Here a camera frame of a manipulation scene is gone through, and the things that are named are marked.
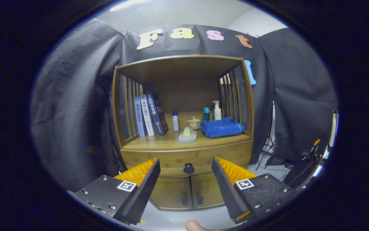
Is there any wooden cabinet door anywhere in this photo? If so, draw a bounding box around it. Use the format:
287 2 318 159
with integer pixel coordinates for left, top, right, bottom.
149 176 192 210
191 165 249 209

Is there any wooden countertop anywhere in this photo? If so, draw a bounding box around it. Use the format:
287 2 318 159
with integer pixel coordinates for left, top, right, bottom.
122 111 252 150

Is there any white panel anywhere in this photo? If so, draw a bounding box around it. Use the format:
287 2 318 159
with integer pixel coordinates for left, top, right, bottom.
329 109 339 148

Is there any blue folded towel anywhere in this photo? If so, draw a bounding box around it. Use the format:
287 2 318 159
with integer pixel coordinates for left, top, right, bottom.
200 117 245 139

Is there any wooden cabinet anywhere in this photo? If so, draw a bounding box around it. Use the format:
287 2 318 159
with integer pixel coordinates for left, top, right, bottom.
112 55 255 210

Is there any black device with orange clip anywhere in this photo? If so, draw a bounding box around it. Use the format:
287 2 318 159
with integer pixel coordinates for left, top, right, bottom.
282 138 328 190

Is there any light blue book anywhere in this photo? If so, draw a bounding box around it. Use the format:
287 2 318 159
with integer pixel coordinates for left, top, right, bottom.
134 96 147 137

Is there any pale green ceramic holder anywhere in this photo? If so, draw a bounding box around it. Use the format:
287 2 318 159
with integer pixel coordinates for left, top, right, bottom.
178 126 197 143

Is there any black backdrop cloth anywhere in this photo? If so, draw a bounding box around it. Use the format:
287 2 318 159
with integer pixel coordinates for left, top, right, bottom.
30 18 338 192

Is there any white book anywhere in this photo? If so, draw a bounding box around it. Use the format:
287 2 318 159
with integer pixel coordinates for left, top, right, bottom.
140 94 156 136

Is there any black tripod stand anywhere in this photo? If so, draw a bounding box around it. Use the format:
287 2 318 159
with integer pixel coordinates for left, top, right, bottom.
256 101 278 170

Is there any white pump bottle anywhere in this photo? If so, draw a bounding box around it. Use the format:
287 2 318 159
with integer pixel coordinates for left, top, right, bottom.
212 100 222 121

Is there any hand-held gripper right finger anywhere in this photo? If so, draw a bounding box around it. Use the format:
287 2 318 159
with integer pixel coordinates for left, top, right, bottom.
211 156 299 224

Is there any wooden drawer with black knob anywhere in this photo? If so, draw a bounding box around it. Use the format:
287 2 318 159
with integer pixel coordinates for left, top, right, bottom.
120 139 254 177

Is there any cream lidded teacup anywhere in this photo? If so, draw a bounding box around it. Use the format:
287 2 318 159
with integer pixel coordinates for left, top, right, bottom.
187 116 201 130

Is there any dark blue book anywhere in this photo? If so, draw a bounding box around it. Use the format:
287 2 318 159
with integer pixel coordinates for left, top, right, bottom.
145 91 169 135

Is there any white bottle with blue cap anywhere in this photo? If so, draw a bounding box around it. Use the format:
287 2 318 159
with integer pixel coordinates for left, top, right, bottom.
172 110 180 132

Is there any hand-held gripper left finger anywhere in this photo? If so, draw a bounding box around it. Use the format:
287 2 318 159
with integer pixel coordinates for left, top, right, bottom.
67 157 161 225

